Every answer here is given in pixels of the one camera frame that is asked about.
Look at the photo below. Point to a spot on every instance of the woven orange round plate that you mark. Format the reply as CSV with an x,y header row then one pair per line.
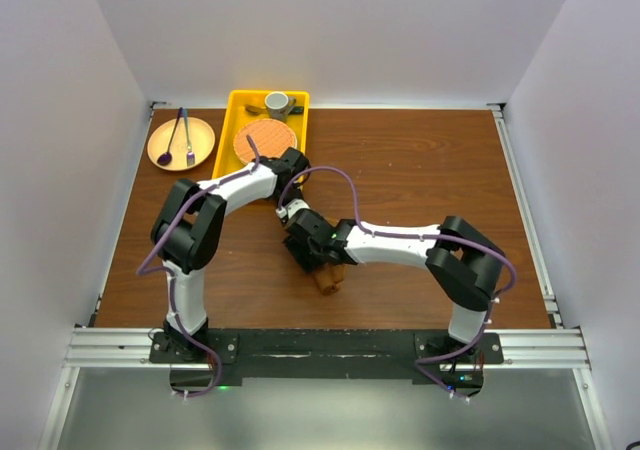
x,y
271,138

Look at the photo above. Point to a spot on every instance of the white cup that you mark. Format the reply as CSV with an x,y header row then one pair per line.
x,y
278,105

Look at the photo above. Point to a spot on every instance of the dark green utensil in tray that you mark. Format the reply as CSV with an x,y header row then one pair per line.
x,y
297,110

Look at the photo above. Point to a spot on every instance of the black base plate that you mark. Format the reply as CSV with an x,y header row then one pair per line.
x,y
326,354

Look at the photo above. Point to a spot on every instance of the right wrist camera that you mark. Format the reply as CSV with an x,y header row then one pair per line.
x,y
288,211

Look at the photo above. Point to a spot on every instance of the iridescent metal fork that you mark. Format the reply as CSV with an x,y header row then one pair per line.
x,y
190,155

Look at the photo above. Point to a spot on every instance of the aluminium frame rail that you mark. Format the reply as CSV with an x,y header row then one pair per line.
x,y
548,294

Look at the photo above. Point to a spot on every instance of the beige round plate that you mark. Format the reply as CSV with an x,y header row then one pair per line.
x,y
203,141

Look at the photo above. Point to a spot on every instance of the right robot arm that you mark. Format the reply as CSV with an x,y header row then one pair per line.
x,y
465,264

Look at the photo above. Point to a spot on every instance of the purple metal spoon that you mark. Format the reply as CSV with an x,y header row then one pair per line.
x,y
166,157

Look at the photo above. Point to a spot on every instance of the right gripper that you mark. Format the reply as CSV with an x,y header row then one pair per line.
x,y
307,261

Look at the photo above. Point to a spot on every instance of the orange cloth napkin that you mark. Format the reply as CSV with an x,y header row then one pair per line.
x,y
329,277

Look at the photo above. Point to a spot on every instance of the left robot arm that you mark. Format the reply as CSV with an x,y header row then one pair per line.
x,y
186,236

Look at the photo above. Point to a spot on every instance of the yellow plastic tray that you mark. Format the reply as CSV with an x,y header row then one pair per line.
x,y
236,117

